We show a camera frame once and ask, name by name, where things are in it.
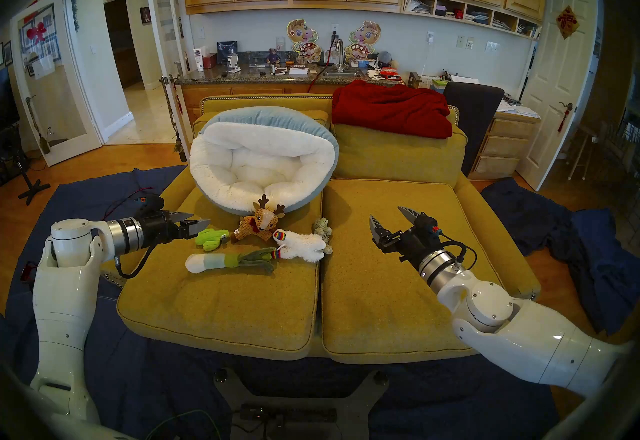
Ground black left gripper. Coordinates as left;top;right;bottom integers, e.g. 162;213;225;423
141;212;212;247

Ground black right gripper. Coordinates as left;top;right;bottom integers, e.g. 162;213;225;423
370;206;442;265

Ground white green leek plush toy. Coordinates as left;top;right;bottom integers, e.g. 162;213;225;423
185;247;277;274

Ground grey rope bunny toy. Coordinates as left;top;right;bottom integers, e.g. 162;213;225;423
312;217;333;255

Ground white lamb toy rainbow horns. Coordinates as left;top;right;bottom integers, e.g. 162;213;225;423
272;229;328;263

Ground white blue plush dog bed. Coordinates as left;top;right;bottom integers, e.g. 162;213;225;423
189;106;340;216

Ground green cactus plush toy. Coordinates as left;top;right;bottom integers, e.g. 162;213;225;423
195;228;231;252

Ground orange reindeer plush toy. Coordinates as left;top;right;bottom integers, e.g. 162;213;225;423
231;195;286;243

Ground yellow sofa seat cushion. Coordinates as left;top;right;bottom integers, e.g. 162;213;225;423
320;179;506;364
116;186;323;360

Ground mustard yellow sofa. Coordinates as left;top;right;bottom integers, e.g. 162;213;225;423
116;94;542;364

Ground red blanket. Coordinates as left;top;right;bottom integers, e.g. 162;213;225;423
331;80;454;139

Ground black office chair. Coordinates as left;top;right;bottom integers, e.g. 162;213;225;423
443;82;506;177

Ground wooden drawer unit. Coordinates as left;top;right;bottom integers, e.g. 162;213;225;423
469;111;542;181

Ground granite counter wooden base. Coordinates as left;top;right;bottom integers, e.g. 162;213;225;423
172;64;416;124

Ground navy blue floor cloth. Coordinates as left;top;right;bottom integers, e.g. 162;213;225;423
0;165;561;440

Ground black floor stand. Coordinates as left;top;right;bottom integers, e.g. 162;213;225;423
10;144;52;205

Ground white paper stack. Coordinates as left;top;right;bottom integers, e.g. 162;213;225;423
497;100;542;119

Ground white glass french door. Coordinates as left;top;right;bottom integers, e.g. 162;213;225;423
144;0;193;154
10;0;103;167

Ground crumpled dark blue blanket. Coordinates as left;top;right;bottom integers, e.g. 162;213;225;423
481;178;640;337

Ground white panel door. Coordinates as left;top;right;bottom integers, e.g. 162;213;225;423
515;0;599;192

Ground red diamond door decoration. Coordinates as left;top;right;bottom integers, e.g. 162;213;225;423
556;5;580;40

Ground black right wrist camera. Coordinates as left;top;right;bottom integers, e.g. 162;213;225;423
414;213;445;239

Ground red floor cable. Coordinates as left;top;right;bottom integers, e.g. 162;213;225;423
102;187;156;222

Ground hanging chain tassel ornament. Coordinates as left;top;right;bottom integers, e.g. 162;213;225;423
160;76;188;163

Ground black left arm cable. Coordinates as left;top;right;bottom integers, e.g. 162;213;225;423
114;244;156;280

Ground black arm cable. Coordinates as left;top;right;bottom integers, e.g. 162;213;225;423
114;244;156;280
435;231;478;272

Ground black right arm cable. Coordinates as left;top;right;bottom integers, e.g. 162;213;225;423
435;231;478;272

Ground grey robot base frame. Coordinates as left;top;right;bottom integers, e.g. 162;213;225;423
214;368;390;440

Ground green floor cable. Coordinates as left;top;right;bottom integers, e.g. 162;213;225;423
145;409;223;440

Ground cartoon child wall decoration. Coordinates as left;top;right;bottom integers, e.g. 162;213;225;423
286;19;322;64
345;20;382;64

